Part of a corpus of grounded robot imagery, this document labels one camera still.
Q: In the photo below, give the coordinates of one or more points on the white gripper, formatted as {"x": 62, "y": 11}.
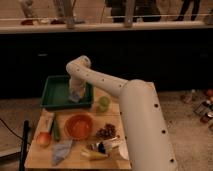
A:
{"x": 77, "y": 87}

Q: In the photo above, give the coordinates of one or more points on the grey-blue sponge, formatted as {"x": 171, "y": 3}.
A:
{"x": 74, "y": 98}

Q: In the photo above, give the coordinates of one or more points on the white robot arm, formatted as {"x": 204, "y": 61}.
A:
{"x": 147, "y": 137}

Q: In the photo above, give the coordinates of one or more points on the green plastic tray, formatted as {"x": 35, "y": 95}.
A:
{"x": 56, "y": 94}

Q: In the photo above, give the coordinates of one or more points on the orange plastic bowl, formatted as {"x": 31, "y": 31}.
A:
{"x": 79, "y": 127}

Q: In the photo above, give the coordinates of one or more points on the white box with knife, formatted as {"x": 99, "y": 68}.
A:
{"x": 47, "y": 121}

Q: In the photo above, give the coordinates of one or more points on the green cucumber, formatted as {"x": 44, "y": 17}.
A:
{"x": 56, "y": 130}

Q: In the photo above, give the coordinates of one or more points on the bunch of purple grapes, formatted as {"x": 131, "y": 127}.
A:
{"x": 108, "y": 131}

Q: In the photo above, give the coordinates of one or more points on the red apple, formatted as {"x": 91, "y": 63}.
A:
{"x": 43, "y": 139}

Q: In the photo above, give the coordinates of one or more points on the grey-blue cloth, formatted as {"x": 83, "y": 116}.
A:
{"x": 60, "y": 152}

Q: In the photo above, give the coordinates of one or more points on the black pole stand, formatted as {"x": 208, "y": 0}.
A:
{"x": 24, "y": 144}

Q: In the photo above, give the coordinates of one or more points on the silver metal utensil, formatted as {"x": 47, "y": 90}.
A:
{"x": 94, "y": 146}

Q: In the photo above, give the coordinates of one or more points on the yellow banana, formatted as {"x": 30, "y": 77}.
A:
{"x": 92, "y": 155}

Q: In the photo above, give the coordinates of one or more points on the white cup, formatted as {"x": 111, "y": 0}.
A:
{"x": 123, "y": 151}

